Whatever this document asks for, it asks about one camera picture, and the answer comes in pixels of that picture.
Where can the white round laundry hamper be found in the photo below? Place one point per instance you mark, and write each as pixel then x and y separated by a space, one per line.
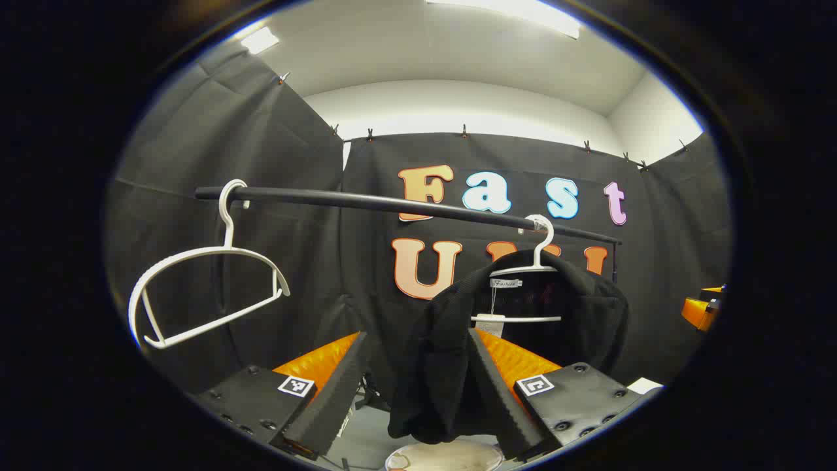
pixel 451 456

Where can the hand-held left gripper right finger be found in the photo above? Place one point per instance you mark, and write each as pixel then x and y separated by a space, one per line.
pixel 497 392

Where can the black clothes rack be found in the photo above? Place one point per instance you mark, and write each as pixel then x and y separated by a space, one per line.
pixel 294 196

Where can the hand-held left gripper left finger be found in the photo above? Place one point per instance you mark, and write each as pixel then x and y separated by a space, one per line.
pixel 333 392

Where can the small ceiling light panel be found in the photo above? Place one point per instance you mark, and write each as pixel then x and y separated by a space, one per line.
pixel 259 40

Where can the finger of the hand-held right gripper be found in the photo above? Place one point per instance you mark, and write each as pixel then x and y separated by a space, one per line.
pixel 697 313

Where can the long ceiling light panel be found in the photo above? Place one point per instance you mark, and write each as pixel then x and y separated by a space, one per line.
pixel 516 10

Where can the black backdrop cloth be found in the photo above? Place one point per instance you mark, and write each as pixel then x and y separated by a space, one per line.
pixel 288 275

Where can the white plastic hanger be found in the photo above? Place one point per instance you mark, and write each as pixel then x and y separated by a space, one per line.
pixel 537 261
pixel 227 226

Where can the black knit garment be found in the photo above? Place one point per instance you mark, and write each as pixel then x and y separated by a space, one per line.
pixel 444 340

